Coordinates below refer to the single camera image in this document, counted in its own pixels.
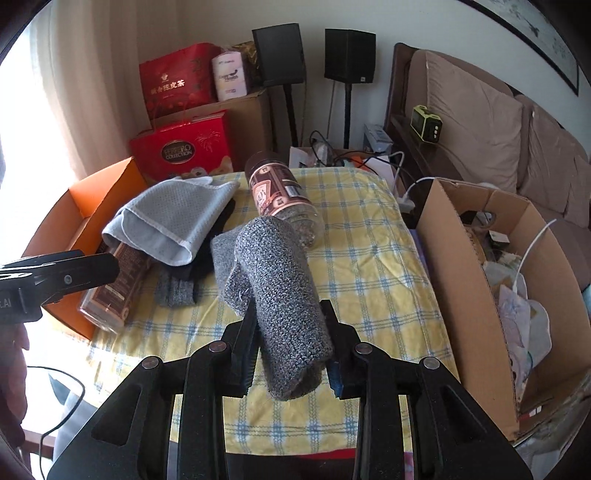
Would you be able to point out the white printed bag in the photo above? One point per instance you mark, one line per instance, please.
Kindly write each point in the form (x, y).
(521, 323)

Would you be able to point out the large open cardboard box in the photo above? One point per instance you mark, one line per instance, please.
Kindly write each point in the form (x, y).
(461, 286)

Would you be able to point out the black speaker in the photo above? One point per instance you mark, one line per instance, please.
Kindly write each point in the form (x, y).
(279, 55)
(350, 55)

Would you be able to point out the beige cushion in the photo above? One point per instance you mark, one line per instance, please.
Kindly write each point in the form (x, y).
(554, 157)
(471, 120)

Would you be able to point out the black speaker stand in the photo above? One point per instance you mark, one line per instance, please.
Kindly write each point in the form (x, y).
(347, 115)
(290, 115)

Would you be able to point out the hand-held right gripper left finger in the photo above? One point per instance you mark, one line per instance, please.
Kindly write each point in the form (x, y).
(244, 364)

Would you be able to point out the light grey mesh cloth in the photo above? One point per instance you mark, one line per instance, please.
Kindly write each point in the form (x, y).
(171, 212)

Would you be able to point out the green and black radio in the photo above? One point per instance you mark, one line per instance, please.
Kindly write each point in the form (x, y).
(427, 124)

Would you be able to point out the red chocolate gift box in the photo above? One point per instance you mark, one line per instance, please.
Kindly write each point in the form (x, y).
(184, 147)

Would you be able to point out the white tissue pack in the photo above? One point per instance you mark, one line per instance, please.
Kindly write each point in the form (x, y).
(231, 78)

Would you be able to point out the orange cardboard box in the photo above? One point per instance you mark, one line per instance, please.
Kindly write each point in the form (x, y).
(92, 194)

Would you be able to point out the black cloth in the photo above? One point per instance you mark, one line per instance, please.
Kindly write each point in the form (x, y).
(205, 258)

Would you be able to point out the yellow checkered blanket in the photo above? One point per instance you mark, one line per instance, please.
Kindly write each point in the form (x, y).
(369, 277)

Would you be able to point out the framed wall painting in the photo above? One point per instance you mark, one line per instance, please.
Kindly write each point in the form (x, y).
(540, 32)

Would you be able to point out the brown cardboard box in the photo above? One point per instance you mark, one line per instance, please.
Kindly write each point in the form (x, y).
(249, 124)

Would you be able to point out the person's left forearm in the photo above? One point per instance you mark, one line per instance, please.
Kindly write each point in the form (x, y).
(11, 378)

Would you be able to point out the blue and white box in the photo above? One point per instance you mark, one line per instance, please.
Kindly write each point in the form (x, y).
(376, 136)

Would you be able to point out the small grey knitted cloth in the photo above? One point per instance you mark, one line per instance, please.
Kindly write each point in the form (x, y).
(175, 290)

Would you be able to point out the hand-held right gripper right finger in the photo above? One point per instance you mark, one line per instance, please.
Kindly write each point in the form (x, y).
(336, 381)

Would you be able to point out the dark wooden bed frame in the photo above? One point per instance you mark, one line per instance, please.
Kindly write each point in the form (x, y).
(397, 92)

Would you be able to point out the brown labelled glass jar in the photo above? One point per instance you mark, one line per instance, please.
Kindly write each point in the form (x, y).
(115, 295)
(272, 189)

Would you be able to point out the gold wrapped package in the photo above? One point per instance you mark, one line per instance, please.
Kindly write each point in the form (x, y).
(244, 55)

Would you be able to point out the white curtain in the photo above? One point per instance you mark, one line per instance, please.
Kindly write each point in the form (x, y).
(92, 92)

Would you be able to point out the red gift bag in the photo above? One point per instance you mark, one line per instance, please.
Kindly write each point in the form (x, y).
(171, 83)

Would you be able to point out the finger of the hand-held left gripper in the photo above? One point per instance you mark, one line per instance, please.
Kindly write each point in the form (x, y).
(83, 274)

